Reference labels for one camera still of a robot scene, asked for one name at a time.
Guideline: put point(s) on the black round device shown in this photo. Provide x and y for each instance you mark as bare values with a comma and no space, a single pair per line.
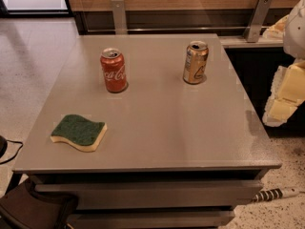
3,145

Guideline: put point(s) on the left metal wall bracket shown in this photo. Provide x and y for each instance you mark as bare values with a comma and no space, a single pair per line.
119,16

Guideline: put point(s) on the right metal wall bracket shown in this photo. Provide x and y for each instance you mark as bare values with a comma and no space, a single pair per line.
252,32

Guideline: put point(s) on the dark brown bag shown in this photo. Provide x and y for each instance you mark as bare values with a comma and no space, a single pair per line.
24,208

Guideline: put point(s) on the green and yellow sponge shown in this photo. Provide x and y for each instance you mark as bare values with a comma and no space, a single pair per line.
82,134

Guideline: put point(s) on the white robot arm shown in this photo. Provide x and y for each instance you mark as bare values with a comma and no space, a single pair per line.
276,31

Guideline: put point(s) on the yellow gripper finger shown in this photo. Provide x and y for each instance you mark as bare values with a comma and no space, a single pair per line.
277,112

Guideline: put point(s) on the metal wall bracket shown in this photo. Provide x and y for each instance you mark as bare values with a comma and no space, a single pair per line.
119,16
252,32

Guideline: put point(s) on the red Coca-Cola can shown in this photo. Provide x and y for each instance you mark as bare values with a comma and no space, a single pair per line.
113,66

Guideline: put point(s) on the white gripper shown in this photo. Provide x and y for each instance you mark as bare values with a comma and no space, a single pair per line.
295,32

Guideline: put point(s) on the horizontal metal rail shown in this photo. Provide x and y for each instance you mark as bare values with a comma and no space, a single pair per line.
171,30

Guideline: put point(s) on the grey drawer cabinet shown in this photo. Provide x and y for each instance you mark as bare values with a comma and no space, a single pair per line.
175,155

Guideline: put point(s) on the gold soda can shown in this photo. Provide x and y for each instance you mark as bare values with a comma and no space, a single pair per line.
196,60

